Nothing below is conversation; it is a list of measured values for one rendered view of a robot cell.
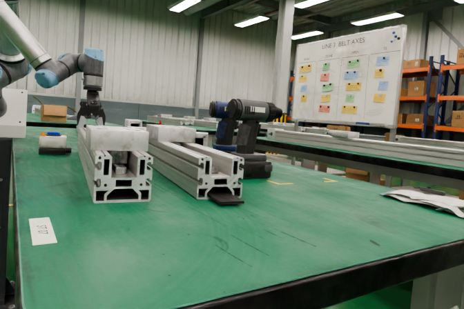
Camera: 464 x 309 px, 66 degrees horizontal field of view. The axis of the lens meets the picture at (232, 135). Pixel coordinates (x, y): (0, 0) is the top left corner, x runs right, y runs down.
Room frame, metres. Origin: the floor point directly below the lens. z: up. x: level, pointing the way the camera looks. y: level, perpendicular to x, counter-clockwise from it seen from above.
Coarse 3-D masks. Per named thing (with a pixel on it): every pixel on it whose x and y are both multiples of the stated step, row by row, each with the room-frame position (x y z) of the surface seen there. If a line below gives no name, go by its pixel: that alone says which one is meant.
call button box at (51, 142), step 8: (40, 136) 1.14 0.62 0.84; (48, 136) 1.16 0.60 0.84; (56, 136) 1.17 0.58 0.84; (64, 136) 1.20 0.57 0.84; (40, 144) 1.14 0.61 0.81; (48, 144) 1.15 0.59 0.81; (56, 144) 1.16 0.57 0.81; (64, 144) 1.17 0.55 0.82; (40, 152) 1.14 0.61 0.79; (48, 152) 1.15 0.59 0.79; (56, 152) 1.16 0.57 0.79; (64, 152) 1.17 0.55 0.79
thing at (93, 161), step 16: (80, 128) 1.27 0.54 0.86; (80, 144) 1.13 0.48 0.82; (96, 160) 0.61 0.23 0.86; (128, 160) 0.73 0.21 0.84; (144, 160) 0.65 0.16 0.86; (96, 176) 0.61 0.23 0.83; (112, 176) 0.64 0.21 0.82; (128, 176) 0.65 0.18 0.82; (144, 176) 0.65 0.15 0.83; (96, 192) 0.67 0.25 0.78; (112, 192) 0.68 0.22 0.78; (128, 192) 0.69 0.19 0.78; (144, 192) 0.68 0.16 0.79
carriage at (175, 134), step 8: (152, 128) 1.05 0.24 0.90; (160, 128) 0.98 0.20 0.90; (168, 128) 0.99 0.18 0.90; (176, 128) 1.00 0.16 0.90; (184, 128) 1.01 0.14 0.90; (192, 128) 1.03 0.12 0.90; (152, 136) 1.04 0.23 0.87; (160, 136) 0.98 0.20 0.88; (168, 136) 0.99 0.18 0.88; (176, 136) 1.00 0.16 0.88; (184, 136) 1.01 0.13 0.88; (192, 136) 1.02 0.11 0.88; (176, 144) 1.02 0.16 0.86
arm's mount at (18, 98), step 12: (12, 96) 1.71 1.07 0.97; (24, 96) 1.74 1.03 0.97; (12, 108) 1.66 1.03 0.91; (24, 108) 1.69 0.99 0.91; (0, 120) 1.59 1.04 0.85; (12, 120) 1.61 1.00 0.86; (24, 120) 1.64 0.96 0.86; (0, 132) 1.57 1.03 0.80; (12, 132) 1.59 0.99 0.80; (24, 132) 1.61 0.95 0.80
